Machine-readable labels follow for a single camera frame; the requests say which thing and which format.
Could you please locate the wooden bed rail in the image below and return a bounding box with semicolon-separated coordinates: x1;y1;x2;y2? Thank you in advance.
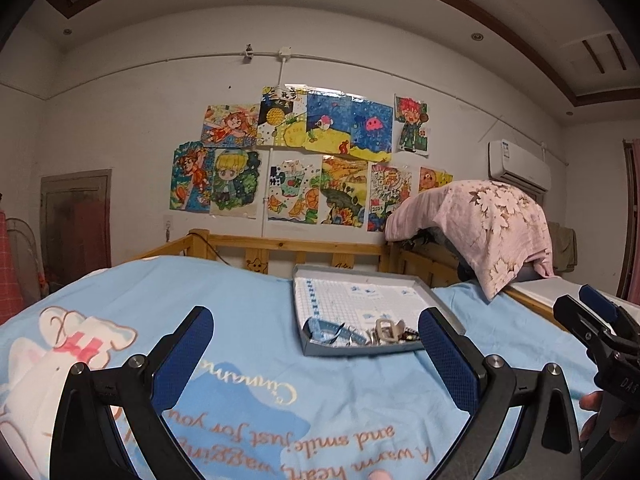
124;227;566;331

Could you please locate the light blue bed sheet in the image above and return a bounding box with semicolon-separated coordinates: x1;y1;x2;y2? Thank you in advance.
0;253;601;480

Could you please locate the colourful crowd drawing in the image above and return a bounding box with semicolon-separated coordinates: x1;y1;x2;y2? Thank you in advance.
367;164;412;232

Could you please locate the white mattress edge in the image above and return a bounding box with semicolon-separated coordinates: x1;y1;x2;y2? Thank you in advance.
509;276;640;322

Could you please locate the brown wooden door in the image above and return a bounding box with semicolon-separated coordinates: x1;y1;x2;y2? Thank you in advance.
40;169;112;292

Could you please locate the turtle and fish drawing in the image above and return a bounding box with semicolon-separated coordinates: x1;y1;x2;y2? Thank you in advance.
267;157;321;224

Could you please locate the person's right hand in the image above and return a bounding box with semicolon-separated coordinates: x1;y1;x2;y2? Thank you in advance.
579;391;637;442

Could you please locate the red hair character drawing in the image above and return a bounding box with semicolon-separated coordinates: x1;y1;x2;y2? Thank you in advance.
394;96;430;155

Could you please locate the white air conditioner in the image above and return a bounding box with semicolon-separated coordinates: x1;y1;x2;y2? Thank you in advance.
488;140;552;193

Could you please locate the red checkered cloth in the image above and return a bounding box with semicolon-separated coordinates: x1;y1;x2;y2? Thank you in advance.
0;210;24;324

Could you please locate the sun and beach drawing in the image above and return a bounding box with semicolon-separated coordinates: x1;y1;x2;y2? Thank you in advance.
257;84;308;148

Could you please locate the mermaid girl drawing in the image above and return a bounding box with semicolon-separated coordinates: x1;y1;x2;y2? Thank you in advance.
201;104;259;148

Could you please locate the beige rectangular hair claw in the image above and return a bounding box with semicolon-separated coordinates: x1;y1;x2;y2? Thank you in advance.
373;318;406;344

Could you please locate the dinosaur landscape drawing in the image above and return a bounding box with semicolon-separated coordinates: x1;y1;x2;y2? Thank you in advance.
320;156;369;229

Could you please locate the blue sea jellyfish drawing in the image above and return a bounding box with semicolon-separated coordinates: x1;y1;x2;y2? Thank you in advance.
302;89;394;162

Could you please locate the orange hair girl drawing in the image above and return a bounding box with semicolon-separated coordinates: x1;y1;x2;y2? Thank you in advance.
169;141;215;214

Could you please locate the anime boy drawing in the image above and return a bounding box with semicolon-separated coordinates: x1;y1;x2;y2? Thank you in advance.
209;148;262;219

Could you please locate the pink floral blanket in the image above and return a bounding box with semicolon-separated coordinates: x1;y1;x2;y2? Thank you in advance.
384;180;554;300

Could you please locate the grey grid-lined tray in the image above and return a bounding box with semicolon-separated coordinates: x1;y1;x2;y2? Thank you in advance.
292;264;465;358

